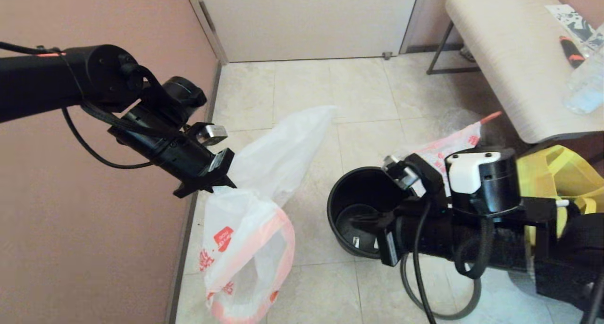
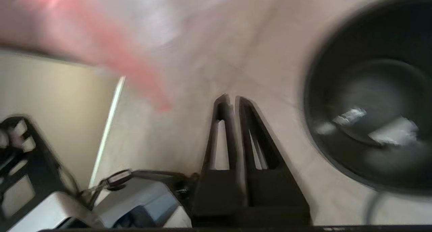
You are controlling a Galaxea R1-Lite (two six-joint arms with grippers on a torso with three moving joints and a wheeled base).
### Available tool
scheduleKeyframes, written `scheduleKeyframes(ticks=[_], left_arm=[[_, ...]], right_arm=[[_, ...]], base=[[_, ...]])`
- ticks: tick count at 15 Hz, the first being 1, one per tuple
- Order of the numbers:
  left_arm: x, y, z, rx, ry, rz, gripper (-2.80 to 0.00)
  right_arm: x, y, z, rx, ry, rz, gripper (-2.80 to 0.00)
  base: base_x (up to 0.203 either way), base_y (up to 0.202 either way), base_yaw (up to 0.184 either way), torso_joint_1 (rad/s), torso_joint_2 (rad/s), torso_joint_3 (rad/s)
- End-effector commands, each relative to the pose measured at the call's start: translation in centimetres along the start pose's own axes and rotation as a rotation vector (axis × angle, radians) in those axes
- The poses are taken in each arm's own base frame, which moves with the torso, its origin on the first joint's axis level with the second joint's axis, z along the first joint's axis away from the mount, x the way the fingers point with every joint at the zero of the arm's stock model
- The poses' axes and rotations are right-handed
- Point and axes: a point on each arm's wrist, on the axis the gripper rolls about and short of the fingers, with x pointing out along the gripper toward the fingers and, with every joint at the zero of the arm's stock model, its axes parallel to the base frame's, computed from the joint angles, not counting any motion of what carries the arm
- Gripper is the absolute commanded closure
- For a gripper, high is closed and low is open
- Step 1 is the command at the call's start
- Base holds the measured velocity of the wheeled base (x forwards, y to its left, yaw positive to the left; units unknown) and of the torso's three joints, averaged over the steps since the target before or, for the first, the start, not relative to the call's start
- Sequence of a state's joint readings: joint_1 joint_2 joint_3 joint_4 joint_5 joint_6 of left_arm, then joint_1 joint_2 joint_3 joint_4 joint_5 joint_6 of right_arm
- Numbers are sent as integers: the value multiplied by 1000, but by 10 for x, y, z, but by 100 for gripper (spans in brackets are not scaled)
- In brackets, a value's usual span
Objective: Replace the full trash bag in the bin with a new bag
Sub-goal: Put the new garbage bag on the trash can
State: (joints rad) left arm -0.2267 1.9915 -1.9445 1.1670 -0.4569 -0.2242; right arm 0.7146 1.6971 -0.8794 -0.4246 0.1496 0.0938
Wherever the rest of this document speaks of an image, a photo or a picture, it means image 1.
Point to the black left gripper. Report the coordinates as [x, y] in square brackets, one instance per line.
[174, 149]

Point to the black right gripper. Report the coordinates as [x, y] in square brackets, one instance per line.
[424, 234]

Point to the white trash bag red cartoon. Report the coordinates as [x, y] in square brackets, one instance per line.
[250, 248]

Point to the white plastic bag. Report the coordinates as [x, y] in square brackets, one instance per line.
[453, 142]

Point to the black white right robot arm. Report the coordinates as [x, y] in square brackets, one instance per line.
[495, 187]

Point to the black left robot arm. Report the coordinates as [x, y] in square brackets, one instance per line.
[42, 78]

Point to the black trash bin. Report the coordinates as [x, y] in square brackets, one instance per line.
[344, 192]

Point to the clear plastic bag dark contents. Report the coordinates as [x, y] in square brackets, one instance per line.
[453, 121]

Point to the yellow fabric tote bag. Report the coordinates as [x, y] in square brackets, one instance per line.
[561, 168]

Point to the small white paper scrap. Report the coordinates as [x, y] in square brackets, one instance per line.
[356, 242]

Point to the white door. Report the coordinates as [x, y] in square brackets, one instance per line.
[306, 22]

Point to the grey shoe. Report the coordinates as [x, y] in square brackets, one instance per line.
[466, 55]

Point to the beige bench metal legs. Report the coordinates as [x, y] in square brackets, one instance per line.
[509, 55]

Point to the large clear plastic bottle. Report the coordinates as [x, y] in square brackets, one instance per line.
[585, 88]

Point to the black orange utility knife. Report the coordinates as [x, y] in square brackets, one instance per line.
[569, 52]

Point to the black white printed leaflet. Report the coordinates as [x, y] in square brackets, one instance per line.
[568, 18]

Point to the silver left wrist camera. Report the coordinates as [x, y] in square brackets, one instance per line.
[212, 134]

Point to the grey wall baseboard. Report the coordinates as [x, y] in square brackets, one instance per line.
[188, 239]

